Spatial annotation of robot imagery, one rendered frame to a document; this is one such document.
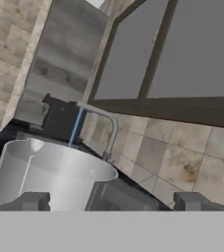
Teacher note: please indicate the dark framed grey cabinet door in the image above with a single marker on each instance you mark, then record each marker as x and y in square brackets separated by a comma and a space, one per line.
[199, 52]
[127, 55]

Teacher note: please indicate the silver metal jug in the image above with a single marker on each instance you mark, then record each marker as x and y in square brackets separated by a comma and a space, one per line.
[61, 177]

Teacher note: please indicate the black coffee machine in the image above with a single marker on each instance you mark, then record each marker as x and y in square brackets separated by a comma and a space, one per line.
[60, 119]

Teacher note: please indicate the grey wood tall cabinet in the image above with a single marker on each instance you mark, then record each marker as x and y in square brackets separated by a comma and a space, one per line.
[63, 62]

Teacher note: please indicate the grey metal sink faucet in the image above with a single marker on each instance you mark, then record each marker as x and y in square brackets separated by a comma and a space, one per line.
[112, 131]

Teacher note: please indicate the blue water stream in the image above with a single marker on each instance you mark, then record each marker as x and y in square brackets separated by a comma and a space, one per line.
[78, 126]

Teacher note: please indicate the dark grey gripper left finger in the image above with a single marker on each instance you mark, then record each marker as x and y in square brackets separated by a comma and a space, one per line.
[35, 201]

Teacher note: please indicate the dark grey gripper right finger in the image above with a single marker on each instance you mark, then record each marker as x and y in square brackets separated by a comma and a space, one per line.
[187, 201]

